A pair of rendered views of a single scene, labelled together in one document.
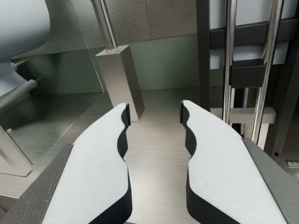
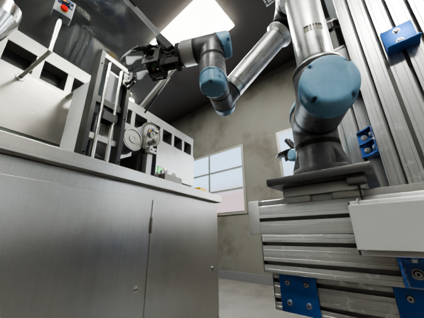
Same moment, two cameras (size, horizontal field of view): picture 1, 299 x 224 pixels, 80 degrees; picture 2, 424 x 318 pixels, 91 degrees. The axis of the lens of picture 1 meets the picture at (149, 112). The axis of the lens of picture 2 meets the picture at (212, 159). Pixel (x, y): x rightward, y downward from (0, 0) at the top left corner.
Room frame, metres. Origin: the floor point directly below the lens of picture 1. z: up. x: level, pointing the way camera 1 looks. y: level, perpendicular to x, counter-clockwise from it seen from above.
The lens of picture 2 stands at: (-0.25, 0.51, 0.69)
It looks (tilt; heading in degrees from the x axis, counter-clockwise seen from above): 20 degrees up; 278
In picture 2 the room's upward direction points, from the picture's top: 1 degrees counter-clockwise
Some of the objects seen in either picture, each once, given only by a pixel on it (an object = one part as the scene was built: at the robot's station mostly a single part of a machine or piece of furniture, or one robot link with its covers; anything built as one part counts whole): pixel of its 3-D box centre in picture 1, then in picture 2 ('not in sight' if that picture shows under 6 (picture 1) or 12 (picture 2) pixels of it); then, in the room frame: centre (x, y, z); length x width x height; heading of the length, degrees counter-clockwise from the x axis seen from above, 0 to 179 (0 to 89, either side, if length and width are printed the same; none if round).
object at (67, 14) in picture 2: not in sight; (64, 8); (0.50, -0.05, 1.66); 0.07 x 0.07 x 0.10; 56
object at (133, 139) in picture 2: not in sight; (118, 143); (0.42, -0.49, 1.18); 0.26 x 0.12 x 0.12; 158
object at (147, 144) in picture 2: not in sight; (148, 163); (0.24, -0.50, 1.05); 0.06 x 0.05 x 0.31; 158
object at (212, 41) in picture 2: not in sight; (212, 48); (-0.19, 0.03, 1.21); 0.11 x 0.08 x 0.09; 173
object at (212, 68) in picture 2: not in sight; (214, 78); (-0.19, 0.02, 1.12); 0.11 x 0.08 x 0.11; 83
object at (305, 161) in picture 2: not in sight; (320, 162); (-0.47, -0.07, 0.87); 0.15 x 0.15 x 0.10
